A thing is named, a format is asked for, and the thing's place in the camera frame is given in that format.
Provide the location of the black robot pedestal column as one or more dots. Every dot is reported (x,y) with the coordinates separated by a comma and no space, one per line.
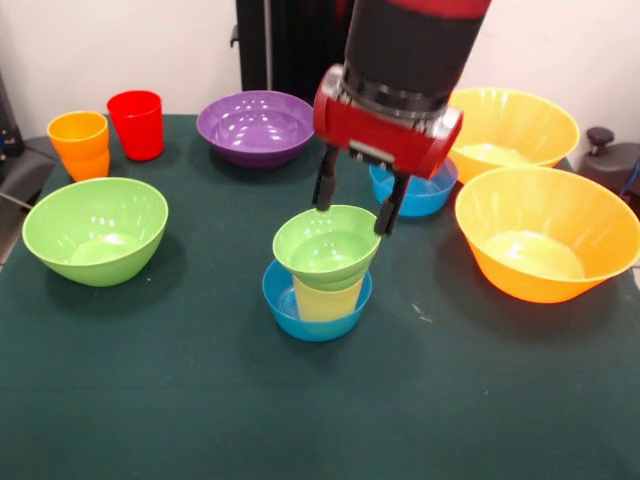
(295,50)

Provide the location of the black pedestal foot with knob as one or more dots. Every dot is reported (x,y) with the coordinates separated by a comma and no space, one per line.
(612,160)

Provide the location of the red cup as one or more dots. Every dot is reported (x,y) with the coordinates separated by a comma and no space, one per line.
(136,125)

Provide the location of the large orange bowl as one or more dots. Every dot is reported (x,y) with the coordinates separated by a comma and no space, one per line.
(540,240)
(510,125)

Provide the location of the purple bowl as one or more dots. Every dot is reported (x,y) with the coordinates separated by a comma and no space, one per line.
(255,130)

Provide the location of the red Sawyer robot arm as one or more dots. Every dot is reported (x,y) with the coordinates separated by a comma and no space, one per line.
(415,45)

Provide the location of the blue bowl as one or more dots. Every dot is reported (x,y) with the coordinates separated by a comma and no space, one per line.
(320,330)
(425,197)

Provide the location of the yellow cup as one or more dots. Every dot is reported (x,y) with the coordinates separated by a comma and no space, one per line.
(325,305)

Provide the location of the large green bowl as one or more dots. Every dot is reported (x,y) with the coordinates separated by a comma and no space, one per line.
(95,235)

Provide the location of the orange cup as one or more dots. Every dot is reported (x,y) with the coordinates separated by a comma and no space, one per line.
(80,145)

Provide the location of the small green bowl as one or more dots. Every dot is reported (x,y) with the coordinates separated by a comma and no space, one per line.
(325,250)

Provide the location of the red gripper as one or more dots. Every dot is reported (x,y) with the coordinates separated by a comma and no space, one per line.
(385,135)

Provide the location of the dark equipment rack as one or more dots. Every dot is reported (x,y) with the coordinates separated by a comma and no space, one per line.
(7,140)

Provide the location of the dark green table cloth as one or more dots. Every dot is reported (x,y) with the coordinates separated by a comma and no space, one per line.
(300,400)

